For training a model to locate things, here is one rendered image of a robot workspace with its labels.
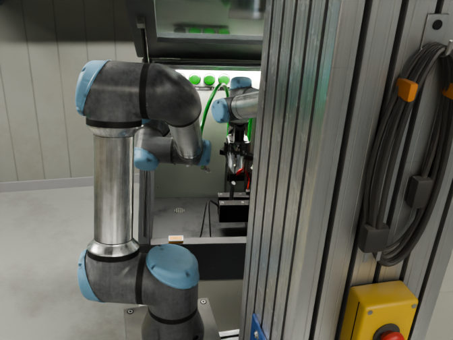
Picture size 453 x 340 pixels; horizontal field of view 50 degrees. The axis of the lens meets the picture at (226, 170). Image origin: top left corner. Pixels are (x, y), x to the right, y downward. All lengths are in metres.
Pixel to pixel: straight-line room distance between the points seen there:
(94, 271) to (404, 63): 0.77
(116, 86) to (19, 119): 2.96
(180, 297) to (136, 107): 0.42
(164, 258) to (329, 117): 0.61
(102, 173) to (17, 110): 2.89
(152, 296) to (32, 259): 2.29
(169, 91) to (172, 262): 0.37
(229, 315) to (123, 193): 0.98
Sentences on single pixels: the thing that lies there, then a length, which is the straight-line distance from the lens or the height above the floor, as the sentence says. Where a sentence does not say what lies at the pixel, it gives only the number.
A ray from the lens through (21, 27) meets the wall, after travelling 3.74.
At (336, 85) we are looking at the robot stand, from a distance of 0.58.
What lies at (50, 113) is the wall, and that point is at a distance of 3.89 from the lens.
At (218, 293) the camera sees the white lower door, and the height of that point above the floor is 0.73.
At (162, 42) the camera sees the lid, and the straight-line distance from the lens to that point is 1.83.
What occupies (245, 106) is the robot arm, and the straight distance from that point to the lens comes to 1.42.
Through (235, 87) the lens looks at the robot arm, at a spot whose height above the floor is 1.46.
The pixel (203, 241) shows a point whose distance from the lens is 1.71.
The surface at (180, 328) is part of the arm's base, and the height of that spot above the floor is 1.11.
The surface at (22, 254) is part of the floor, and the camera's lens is 3.41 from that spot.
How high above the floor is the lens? 1.92
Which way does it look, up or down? 26 degrees down
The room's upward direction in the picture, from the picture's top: 3 degrees clockwise
